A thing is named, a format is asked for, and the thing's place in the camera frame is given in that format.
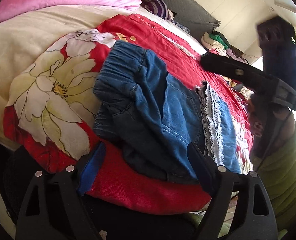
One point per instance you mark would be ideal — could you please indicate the green fleece clothing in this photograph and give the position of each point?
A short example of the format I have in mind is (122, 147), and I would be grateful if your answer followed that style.
(278, 174)

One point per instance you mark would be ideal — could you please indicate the purple striped garment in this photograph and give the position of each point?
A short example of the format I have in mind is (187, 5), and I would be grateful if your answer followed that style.
(158, 8)

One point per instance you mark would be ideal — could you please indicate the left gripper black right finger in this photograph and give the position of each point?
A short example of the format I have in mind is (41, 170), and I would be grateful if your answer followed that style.
(204, 167)

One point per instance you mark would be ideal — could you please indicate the right hand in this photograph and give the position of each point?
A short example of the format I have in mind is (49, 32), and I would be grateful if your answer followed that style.
(270, 124)

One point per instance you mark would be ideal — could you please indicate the blue denim pants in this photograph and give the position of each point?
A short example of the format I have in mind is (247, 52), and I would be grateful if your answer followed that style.
(152, 116)

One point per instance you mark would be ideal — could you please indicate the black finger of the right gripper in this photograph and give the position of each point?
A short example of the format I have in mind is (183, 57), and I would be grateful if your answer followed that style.
(250, 76)

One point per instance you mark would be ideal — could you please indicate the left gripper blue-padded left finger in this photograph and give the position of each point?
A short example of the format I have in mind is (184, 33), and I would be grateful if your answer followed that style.
(88, 167)

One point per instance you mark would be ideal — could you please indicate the red floral bedspread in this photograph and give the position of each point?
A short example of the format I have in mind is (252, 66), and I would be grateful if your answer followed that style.
(116, 181)

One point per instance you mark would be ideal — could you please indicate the stack of folded clothes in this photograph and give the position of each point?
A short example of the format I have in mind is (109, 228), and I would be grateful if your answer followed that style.
(216, 43)

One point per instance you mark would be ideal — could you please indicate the grey padded headboard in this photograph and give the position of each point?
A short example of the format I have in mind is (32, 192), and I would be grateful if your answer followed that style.
(192, 15)

